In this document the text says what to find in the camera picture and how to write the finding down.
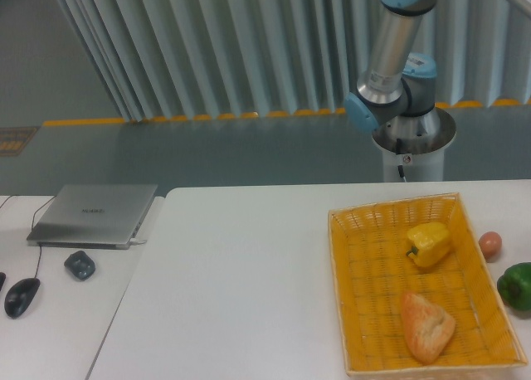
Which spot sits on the yellow wicker basket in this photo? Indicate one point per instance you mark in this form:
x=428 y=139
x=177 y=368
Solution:
x=371 y=270

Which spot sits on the silver closed laptop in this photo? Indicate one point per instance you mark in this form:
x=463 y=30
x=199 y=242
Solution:
x=94 y=216

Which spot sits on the small black dish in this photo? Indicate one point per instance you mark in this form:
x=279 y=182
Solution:
x=80 y=265

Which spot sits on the yellow bell pepper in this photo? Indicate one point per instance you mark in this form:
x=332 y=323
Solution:
x=429 y=243

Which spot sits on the triangular bread piece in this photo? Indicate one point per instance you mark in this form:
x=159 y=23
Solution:
x=427 y=327

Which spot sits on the black computer mouse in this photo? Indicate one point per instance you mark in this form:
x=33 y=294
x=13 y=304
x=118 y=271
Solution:
x=20 y=296

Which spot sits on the black object at left edge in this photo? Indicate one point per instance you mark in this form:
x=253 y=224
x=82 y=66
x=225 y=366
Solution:
x=2 y=280

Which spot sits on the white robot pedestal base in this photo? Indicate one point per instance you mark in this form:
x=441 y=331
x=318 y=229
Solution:
x=413 y=148

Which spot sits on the white usb plug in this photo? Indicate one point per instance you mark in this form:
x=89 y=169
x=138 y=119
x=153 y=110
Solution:
x=136 y=242

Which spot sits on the green bell pepper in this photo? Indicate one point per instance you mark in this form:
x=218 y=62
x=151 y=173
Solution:
x=514 y=286

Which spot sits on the brown egg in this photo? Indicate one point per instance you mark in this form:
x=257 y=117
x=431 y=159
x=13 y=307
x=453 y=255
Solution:
x=490 y=244

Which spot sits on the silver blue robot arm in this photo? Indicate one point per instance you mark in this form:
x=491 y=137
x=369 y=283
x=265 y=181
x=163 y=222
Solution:
x=442 y=51

